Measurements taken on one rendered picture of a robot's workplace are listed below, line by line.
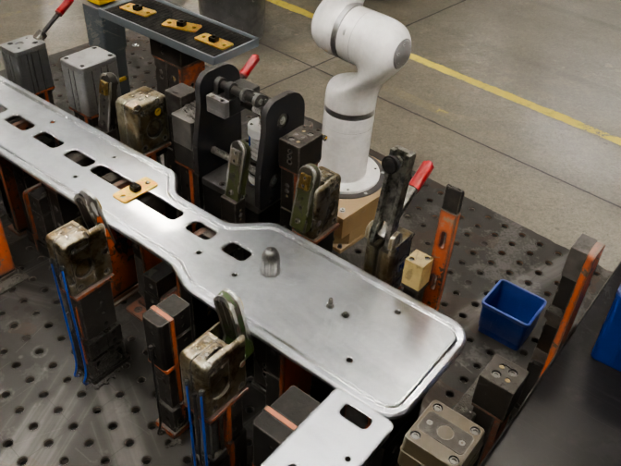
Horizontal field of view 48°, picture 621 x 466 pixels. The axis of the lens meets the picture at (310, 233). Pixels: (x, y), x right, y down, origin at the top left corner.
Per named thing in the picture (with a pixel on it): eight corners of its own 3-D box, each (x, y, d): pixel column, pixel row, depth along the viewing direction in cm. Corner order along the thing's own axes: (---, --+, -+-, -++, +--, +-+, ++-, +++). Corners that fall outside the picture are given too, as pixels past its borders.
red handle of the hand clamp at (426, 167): (369, 230, 115) (418, 154, 118) (371, 235, 117) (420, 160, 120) (390, 240, 113) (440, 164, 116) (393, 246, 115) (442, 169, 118)
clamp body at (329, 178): (276, 323, 148) (280, 179, 124) (310, 295, 155) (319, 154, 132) (310, 345, 144) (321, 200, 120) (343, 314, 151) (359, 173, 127)
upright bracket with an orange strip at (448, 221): (401, 395, 134) (444, 185, 103) (405, 390, 135) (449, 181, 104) (414, 403, 133) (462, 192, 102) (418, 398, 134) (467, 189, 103)
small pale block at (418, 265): (379, 401, 133) (404, 259, 110) (389, 390, 135) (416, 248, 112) (394, 410, 131) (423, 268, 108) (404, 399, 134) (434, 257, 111)
